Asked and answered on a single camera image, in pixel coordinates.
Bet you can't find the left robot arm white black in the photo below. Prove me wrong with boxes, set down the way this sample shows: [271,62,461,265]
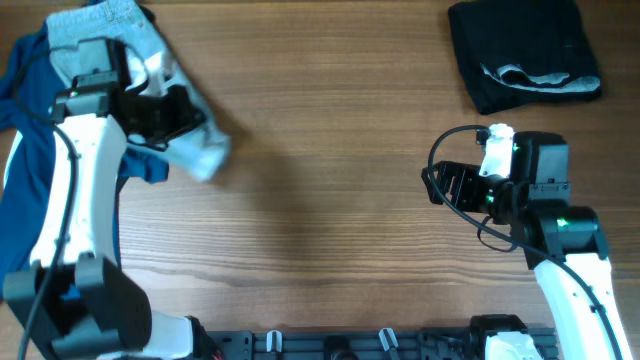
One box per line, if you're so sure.
[3,38,220,359]

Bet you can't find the folded black garment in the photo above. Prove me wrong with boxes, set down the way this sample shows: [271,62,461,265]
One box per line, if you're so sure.
[447,0,602,115]

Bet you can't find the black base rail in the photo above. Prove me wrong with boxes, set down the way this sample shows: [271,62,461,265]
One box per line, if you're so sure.
[199,327,559,360]

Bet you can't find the dark blue shirt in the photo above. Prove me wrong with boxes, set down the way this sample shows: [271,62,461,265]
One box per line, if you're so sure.
[1,25,169,301]

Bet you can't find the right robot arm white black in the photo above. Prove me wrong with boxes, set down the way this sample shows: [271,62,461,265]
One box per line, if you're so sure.
[421,124,632,359]

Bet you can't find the light blue denim shorts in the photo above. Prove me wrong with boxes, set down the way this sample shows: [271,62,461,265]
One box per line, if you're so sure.
[46,0,231,182]

